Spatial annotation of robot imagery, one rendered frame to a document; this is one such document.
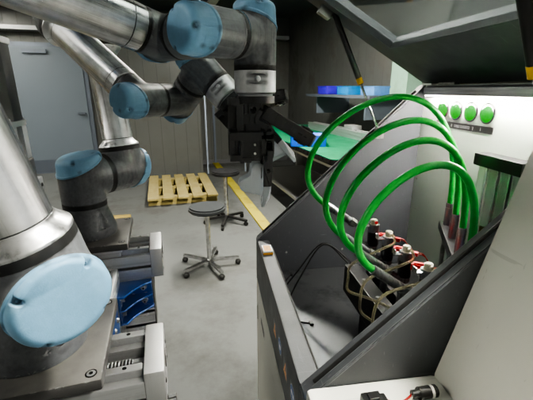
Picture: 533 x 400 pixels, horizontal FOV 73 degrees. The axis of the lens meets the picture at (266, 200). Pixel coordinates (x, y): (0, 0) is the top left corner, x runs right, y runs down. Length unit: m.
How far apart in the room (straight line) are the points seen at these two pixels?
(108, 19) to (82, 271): 0.37
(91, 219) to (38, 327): 0.63
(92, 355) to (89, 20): 0.51
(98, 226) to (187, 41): 0.66
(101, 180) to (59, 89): 6.23
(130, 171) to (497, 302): 0.94
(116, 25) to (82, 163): 0.50
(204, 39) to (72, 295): 0.38
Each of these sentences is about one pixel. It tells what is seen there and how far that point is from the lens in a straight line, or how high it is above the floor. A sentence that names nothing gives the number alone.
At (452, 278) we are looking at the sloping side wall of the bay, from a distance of 0.64.
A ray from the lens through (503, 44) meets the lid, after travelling 0.91.
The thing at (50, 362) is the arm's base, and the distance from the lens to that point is 0.67.
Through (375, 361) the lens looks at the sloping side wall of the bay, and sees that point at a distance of 0.66.
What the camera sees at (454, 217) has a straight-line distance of 0.94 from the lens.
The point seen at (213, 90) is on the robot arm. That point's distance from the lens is 0.85.
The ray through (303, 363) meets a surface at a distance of 0.74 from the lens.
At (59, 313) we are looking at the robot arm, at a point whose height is 1.20.
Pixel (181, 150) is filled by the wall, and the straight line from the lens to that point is 6.29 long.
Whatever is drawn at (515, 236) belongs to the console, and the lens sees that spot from 0.61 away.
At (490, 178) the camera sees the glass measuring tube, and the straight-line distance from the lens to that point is 0.99.
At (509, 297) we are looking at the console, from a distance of 0.61.
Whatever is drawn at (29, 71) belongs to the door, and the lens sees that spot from 7.38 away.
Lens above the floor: 1.44
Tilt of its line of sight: 17 degrees down
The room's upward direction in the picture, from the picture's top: straight up
